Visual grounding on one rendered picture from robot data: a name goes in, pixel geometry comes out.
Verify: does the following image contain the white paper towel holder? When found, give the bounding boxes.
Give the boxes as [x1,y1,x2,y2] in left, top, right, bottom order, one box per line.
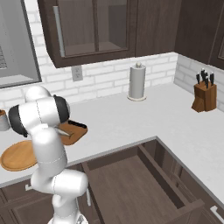
[126,61,148,102]

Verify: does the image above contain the dark wood corner base cupboards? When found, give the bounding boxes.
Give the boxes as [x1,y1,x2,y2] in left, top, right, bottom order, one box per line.
[143,139,224,224]

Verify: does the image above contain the white wall socket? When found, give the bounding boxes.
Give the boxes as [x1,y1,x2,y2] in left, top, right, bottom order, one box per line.
[71,65,84,82]

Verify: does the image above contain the brown wooden knife block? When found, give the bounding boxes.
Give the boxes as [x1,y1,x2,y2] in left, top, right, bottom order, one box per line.
[191,80,219,114]

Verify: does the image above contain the round wooden plate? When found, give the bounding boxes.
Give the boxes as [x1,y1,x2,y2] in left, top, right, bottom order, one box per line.
[0,139,39,172]

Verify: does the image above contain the dark wood corner wall cupboards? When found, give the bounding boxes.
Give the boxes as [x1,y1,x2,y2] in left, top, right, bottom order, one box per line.
[174,0,224,71]

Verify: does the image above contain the white drawer handle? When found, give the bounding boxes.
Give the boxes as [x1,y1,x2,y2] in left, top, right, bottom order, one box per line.
[85,187,93,207]

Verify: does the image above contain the white jar with brown lid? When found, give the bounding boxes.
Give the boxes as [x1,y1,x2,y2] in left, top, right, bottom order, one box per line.
[0,108,11,132]

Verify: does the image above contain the dark wood cupboard door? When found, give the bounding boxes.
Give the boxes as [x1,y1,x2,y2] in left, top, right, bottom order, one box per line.
[135,0,182,58]

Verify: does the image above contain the black handled knife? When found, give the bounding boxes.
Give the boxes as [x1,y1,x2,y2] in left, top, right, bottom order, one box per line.
[67,119,88,130]

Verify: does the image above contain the dark glass cupboard door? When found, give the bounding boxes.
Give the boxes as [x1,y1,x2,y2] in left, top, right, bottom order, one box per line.
[38,0,138,69]

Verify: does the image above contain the silver cupboard door handle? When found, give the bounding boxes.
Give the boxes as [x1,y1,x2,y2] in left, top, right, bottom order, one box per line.
[52,5,66,58]

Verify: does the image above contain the dark wood open drawer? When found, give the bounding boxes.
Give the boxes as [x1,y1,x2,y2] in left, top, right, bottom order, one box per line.
[80,138,206,224]

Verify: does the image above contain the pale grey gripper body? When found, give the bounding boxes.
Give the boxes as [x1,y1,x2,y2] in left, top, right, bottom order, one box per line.
[56,125,73,137]

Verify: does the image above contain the brown wooden cutting board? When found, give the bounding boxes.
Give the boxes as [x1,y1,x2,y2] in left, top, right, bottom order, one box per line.
[57,120,88,146]

